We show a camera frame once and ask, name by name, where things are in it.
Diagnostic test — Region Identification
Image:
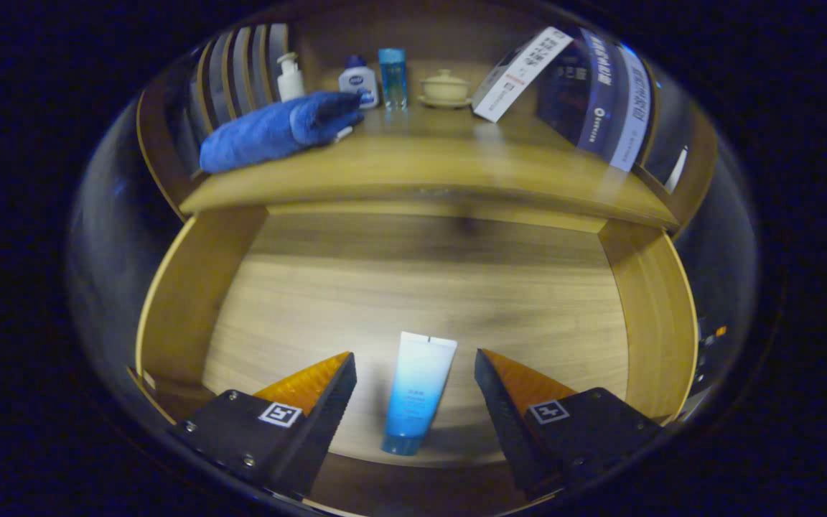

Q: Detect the pale blue book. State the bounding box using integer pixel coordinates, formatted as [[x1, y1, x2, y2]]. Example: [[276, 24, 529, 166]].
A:
[[609, 43, 653, 173]]

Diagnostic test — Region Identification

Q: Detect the beige lidded teacup with saucer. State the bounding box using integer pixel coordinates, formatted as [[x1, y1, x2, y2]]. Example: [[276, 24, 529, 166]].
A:
[[418, 69, 473, 110]]

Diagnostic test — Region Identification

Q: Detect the blue and white tube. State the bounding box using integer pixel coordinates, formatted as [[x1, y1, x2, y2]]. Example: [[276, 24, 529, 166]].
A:
[[381, 331, 459, 457]]

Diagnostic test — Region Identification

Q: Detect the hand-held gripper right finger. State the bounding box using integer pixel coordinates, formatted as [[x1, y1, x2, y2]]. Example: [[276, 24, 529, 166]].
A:
[[475, 348, 665, 500]]

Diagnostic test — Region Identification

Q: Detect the black device with orange part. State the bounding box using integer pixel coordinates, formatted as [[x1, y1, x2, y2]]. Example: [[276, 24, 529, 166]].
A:
[[697, 323, 730, 388]]

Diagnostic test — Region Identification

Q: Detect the folded blue towel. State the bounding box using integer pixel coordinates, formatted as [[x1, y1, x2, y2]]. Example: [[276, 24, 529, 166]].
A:
[[199, 90, 365, 174]]

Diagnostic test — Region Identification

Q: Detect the white pump bottle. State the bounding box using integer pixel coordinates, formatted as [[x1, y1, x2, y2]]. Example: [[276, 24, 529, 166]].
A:
[[276, 52, 307, 103]]

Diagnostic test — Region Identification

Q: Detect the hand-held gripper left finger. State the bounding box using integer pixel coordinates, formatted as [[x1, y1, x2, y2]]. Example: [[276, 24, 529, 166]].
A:
[[167, 351, 358, 500]]

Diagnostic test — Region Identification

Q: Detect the white book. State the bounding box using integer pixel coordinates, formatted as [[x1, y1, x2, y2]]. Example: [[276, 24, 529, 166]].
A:
[[471, 27, 574, 124]]

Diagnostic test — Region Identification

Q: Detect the clear blue bottle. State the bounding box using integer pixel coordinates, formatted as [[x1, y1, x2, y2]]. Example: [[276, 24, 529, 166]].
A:
[[378, 48, 408, 111]]

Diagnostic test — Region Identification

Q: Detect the wooden countertop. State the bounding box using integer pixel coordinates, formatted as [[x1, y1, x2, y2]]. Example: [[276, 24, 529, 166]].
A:
[[180, 101, 680, 230]]

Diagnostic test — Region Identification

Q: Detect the dark blue book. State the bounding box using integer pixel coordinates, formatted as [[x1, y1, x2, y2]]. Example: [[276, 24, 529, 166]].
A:
[[534, 29, 633, 160]]

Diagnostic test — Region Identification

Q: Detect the white bottle with blue cap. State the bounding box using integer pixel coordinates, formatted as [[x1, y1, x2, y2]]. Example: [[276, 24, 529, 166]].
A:
[[338, 55, 380, 110]]

